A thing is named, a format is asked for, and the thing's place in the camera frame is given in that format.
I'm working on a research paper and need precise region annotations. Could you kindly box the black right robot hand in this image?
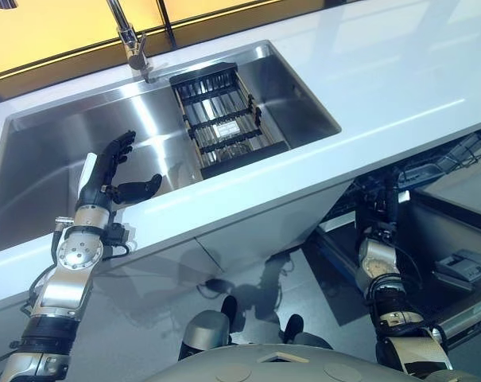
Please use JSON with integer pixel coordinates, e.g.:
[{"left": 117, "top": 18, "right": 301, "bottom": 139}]
[{"left": 367, "top": 168, "right": 402, "bottom": 231}]

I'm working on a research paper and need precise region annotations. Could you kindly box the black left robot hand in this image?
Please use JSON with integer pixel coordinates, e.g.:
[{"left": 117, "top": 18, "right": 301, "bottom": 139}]
[{"left": 77, "top": 129, "right": 164, "bottom": 210}]

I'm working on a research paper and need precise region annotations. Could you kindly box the dishwasher detergent dispenser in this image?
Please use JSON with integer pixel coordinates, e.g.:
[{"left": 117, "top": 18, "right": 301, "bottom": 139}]
[{"left": 432, "top": 248, "right": 481, "bottom": 282}]

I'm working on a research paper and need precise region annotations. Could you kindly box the stainless steel sink basin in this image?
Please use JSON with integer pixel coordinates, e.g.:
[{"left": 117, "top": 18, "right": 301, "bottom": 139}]
[{"left": 0, "top": 38, "right": 343, "bottom": 255}]

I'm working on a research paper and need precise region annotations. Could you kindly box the white label in basket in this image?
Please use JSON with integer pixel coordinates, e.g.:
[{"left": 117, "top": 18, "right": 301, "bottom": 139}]
[{"left": 213, "top": 123, "right": 242, "bottom": 139}]

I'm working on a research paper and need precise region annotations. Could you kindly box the white cabinet door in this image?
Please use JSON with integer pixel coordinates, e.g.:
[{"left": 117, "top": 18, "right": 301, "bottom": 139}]
[{"left": 194, "top": 174, "right": 355, "bottom": 275}]

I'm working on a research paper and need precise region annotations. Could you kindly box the chrome kitchen faucet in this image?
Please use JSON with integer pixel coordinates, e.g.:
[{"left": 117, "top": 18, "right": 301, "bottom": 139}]
[{"left": 104, "top": 0, "right": 162, "bottom": 84}]

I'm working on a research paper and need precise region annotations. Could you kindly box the black sink drainer basket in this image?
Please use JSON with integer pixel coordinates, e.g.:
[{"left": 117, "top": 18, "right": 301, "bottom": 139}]
[{"left": 169, "top": 61, "right": 292, "bottom": 181}]

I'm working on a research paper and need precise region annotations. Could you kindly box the dark right robot foot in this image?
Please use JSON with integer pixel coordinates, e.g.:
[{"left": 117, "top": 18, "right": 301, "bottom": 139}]
[{"left": 282, "top": 314, "right": 305, "bottom": 344}]

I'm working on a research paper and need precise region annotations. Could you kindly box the dark robot foot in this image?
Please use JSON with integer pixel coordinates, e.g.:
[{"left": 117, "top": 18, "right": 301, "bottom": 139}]
[
  {"left": 219, "top": 294, "right": 239, "bottom": 332},
  {"left": 282, "top": 314, "right": 305, "bottom": 344}
]

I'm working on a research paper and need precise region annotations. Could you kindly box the dark left robot foot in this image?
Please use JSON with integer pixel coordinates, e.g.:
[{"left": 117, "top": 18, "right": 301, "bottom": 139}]
[{"left": 219, "top": 294, "right": 239, "bottom": 332}]

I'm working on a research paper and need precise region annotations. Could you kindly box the grey robot torso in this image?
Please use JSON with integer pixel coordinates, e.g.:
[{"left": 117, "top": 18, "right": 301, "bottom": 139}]
[{"left": 144, "top": 342, "right": 481, "bottom": 382}]

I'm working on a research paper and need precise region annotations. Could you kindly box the dishwasher wire rack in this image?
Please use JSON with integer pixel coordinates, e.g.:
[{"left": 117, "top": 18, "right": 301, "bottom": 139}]
[{"left": 394, "top": 126, "right": 481, "bottom": 193}]

